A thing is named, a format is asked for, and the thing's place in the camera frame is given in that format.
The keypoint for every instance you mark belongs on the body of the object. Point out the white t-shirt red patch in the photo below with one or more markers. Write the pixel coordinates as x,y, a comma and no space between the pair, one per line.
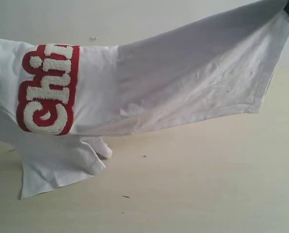
57,102

